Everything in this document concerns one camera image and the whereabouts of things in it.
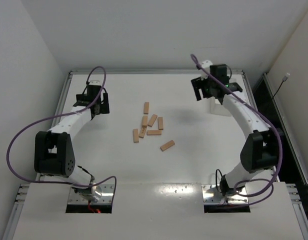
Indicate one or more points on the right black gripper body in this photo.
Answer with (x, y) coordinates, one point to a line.
(199, 83)

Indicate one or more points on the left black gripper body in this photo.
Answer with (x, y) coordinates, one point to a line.
(104, 107)

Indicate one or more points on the white plastic box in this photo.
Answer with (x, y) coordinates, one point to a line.
(217, 109)

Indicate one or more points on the wood block two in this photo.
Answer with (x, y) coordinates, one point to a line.
(152, 120)

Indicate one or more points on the wood block one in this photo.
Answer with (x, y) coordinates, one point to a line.
(146, 108)

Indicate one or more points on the wood block seven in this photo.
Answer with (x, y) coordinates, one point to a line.
(167, 145)

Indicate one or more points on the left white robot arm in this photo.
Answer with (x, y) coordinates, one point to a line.
(54, 154)

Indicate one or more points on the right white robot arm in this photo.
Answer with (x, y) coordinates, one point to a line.
(263, 148)

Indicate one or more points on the wood block four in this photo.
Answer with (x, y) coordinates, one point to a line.
(160, 122)

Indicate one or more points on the wood block six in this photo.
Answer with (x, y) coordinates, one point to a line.
(135, 133)

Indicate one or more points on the wood block three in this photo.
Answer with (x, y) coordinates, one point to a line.
(144, 121)

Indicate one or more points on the wood block five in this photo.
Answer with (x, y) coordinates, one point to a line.
(142, 132)

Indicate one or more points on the white front cover panel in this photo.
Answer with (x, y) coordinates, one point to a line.
(154, 212)

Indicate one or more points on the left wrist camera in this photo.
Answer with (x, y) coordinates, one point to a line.
(95, 83)

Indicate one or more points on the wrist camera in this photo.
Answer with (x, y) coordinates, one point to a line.
(95, 83)
(206, 64)

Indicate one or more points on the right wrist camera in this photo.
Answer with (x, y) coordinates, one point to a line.
(206, 64)

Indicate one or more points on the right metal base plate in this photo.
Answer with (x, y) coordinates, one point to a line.
(211, 196)

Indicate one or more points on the metal base plate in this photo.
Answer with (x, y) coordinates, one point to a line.
(98, 195)
(211, 196)

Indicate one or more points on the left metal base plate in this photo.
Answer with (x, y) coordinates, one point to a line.
(98, 195)

